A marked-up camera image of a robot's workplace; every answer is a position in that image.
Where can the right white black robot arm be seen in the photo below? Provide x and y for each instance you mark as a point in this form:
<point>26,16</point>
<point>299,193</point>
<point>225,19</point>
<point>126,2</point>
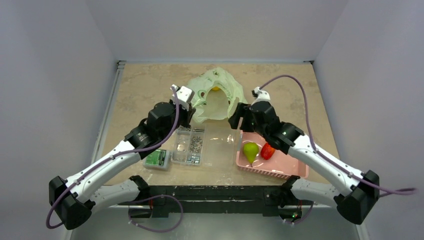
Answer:
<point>352,192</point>

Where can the light green plastic bag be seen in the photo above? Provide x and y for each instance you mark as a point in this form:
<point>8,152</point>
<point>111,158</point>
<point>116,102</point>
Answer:
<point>215,105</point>

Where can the aluminium front frame rail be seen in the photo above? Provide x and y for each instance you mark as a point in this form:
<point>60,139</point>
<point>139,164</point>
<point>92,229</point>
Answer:
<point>131,193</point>

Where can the pink plastic basket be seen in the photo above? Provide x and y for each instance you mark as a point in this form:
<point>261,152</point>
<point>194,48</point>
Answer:
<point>276,164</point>

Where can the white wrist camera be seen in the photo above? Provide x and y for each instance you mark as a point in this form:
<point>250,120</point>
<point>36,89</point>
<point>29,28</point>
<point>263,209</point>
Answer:
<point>183,94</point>
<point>260,95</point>

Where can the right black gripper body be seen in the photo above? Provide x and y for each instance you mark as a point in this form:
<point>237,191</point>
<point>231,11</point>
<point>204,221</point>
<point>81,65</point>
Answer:
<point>245,115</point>

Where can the yellow fake fruit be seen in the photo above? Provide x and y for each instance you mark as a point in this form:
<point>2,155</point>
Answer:
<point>250,151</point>

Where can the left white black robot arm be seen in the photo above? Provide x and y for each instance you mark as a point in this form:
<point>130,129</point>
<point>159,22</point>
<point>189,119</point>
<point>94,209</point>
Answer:
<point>74,199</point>

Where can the orange fake fruit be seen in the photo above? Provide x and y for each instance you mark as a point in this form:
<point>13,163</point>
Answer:
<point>267,151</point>

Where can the aluminium frame rail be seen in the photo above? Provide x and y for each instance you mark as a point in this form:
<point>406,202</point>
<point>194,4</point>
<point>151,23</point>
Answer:
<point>210,61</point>
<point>102,134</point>
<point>131,193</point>

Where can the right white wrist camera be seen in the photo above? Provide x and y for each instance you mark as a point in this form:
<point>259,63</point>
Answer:
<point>260,95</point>

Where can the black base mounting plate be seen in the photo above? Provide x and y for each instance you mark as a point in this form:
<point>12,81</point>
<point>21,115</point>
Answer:
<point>265,200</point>

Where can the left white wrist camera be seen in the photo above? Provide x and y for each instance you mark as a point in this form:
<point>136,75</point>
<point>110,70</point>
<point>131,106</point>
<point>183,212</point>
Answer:
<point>183,94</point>

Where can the green white small box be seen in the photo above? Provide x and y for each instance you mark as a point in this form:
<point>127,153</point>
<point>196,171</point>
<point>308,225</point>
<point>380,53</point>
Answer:
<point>158,160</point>

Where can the aluminium left frame rail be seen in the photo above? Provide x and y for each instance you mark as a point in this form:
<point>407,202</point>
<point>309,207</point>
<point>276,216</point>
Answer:
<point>102,134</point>

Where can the clear plastic screw organizer box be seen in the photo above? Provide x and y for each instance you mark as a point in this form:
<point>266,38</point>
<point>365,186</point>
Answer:
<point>213,148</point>

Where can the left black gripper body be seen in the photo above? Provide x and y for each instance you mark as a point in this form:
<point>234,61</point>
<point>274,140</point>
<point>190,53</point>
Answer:
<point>183,116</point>

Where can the aluminium back frame rail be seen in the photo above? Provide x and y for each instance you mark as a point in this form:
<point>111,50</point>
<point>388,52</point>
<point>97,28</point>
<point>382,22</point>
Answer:
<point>210,61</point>

